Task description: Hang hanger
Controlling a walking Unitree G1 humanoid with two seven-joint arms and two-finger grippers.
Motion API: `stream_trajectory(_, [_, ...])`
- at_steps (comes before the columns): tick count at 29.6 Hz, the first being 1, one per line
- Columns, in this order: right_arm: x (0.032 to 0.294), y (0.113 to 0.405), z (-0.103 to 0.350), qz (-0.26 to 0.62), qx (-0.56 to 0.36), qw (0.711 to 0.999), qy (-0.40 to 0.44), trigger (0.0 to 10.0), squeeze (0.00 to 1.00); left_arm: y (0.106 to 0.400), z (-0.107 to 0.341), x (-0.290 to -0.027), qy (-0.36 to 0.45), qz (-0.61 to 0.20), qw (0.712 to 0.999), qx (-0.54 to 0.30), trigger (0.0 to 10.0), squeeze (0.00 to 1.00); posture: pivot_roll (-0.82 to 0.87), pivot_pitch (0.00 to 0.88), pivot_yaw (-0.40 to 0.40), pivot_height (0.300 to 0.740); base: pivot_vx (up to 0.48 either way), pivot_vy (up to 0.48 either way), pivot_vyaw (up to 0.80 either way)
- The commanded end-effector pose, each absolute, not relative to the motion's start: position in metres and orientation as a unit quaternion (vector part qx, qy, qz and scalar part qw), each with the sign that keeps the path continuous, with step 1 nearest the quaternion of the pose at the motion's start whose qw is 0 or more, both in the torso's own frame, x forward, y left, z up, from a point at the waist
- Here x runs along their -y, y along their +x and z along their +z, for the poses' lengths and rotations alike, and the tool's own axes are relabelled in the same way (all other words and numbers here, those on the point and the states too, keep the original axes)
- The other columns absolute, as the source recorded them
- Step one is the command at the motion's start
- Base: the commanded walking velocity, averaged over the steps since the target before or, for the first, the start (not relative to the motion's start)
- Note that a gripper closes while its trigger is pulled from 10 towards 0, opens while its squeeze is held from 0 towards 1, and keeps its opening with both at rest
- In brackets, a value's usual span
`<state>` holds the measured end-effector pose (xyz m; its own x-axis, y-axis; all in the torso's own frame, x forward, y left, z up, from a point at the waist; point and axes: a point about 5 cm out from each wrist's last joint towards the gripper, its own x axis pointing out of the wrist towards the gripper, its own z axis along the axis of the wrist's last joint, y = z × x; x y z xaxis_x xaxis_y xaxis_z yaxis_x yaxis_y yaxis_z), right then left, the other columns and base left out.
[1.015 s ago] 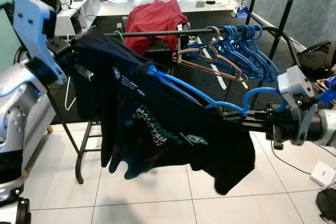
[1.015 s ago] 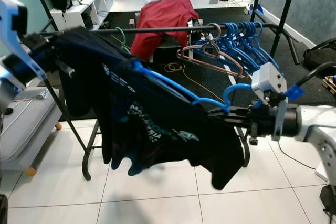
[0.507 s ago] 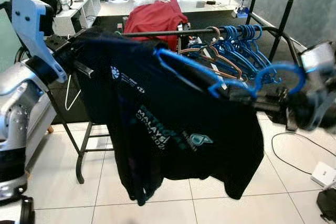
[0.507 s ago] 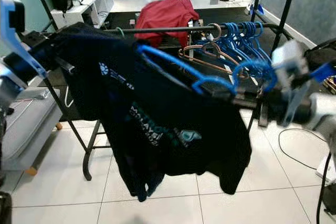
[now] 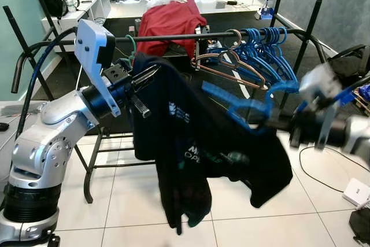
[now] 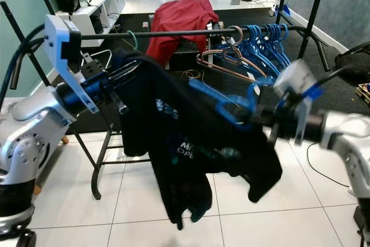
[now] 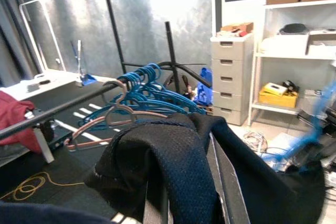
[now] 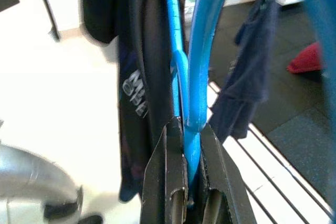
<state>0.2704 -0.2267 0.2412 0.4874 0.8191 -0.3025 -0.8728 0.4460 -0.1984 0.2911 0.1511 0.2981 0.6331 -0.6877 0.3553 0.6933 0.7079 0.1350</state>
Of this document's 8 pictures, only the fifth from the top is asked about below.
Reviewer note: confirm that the white shelf unit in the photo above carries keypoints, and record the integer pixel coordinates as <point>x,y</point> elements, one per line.
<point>95,4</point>

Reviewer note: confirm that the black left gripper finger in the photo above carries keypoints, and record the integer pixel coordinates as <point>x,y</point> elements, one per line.
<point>141,105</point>
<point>146,74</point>

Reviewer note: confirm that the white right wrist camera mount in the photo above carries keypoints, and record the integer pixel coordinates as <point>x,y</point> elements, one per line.
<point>318,82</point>

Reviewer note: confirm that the copper metal hanger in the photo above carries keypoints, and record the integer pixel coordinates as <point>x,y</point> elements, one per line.
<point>231,75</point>

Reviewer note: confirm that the green hanger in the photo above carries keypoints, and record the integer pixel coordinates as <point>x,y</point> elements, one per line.
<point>134,45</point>

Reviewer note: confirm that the black chair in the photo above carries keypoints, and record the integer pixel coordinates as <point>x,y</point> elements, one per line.
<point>350,65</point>

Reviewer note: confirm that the black metal clothes rack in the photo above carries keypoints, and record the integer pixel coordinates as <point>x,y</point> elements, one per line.
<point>173,37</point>

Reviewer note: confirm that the white power adapter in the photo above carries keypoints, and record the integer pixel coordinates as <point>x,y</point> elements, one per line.
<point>357,192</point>

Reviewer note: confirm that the dark printed t-shirt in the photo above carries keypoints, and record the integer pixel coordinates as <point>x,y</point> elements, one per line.
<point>191,143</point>

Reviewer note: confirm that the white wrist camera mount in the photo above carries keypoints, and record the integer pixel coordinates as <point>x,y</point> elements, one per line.
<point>318,82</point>
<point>92,41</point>

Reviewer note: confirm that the red cloth cover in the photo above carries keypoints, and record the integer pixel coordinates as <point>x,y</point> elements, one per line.
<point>167,21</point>

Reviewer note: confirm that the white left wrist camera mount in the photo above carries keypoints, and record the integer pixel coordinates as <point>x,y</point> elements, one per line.
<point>92,41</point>

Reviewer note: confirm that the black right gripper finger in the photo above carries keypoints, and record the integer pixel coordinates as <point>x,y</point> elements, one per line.
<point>272,124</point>

